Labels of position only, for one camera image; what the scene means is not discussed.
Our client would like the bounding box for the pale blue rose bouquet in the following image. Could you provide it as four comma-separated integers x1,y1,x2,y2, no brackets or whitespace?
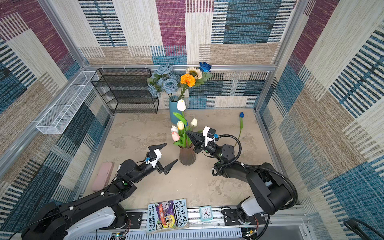
147,65,181,102

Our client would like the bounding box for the pink pencil case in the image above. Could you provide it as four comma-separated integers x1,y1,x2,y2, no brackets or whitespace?
91,162,114,192

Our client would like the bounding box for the orange marigold flower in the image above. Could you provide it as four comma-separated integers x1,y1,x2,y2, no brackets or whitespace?
179,74,196,100

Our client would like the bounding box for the white tulip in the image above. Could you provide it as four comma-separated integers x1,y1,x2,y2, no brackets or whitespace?
172,99,193,142
171,126,179,133

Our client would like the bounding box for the yellow tulip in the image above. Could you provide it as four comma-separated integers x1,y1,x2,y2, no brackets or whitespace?
177,121,185,131

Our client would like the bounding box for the blue ceramic vase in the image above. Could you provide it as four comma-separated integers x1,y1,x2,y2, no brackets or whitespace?
168,98,184,125

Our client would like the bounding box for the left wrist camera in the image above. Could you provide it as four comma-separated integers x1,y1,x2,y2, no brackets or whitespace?
144,149,162,169

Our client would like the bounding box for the pink tulip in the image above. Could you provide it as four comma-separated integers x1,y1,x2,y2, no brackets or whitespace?
172,132,184,147

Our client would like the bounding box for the white wire mesh basket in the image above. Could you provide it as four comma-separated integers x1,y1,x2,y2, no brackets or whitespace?
36,71,95,135

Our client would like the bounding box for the dark blue rose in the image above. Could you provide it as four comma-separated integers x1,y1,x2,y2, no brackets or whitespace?
199,62,212,82

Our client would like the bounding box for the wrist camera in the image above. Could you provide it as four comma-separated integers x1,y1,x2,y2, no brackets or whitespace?
203,126,219,147
144,149,162,169

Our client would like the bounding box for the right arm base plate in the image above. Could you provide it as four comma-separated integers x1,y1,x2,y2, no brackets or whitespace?
221,206,266,226

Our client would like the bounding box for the cream sunflower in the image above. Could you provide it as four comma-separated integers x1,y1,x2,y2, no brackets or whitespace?
186,67,204,87

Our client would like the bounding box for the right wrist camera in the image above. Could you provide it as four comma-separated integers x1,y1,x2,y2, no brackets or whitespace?
203,126,219,147

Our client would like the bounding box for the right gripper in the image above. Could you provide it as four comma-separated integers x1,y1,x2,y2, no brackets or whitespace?
186,130,222,161

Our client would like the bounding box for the red ribbed glass vase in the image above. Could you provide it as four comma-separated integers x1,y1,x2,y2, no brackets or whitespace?
179,145,196,166

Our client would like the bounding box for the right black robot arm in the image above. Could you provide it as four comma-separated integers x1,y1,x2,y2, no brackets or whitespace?
187,130,299,224

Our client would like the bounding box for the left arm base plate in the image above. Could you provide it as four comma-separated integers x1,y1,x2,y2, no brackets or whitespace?
113,212,143,230

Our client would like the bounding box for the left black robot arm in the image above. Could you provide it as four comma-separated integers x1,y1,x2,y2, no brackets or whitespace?
21,144,176,240

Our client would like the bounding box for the colourful treehouse book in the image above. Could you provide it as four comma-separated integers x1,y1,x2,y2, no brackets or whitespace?
146,199,189,234

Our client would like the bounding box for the small mint alarm clock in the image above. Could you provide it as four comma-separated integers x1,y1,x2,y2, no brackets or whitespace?
199,206,213,222

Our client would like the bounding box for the cream tulip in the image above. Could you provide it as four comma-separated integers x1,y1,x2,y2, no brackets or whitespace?
191,119,198,128

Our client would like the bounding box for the black wire mesh shelf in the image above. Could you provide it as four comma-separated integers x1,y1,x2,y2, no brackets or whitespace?
91,68,159,114

